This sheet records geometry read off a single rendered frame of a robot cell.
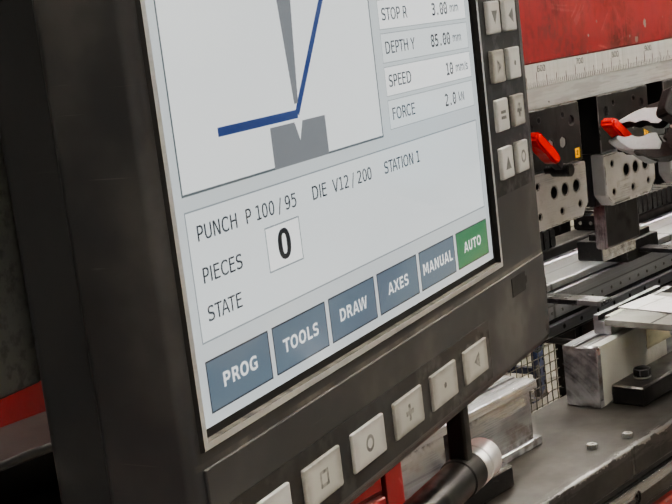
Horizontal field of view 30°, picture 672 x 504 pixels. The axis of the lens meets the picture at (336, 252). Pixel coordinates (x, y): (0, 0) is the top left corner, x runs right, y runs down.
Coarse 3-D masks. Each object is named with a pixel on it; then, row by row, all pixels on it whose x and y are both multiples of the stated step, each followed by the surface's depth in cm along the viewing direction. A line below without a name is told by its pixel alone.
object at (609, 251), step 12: (624, 204) 195; (636, 204) 198; (600, 216) 192; (612, 216) 193; (624, 216) 195; (636, 216) 198; (600, 228) 192; (612, 228) 193; (624, 228) 196; (636, 228) 198; (600, 240) 193; (612, 240) 193; (624, 240) 196; (612, 252) 195; (624, 252) 198
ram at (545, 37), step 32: (544, 0) 172; (576, 0) 178; (608, 0) 184; (640, 0) 191; (544, 32) 172; (576, 32) 178; (608, 32) 184; (640, 32) 191; (544, 96) 172; (576, 96) 178
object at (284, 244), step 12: (264, 228) 58; (276, 228) 58; (288, 228) 59; (276, 240) 58; (288, 240) 59; (300, 240) 60; (276, 252) 58; (288, 252) 59; (300, 252) 60; (276, 264) 58; (288, 264) 59
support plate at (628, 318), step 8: (624, 312) 193; (632, 312) 193; (640, 312) 192; (648, 312) 191; (656, 312) 191; (608, 320) 190; (616, 320) 189; (624, 320) 188; (632, 320) 188; (640, 320) 187; (648, 320) 187; (664, 320) 186; (640, 328) 187; (648, 328) 186; (656, 328) 185; (664, 328) 184
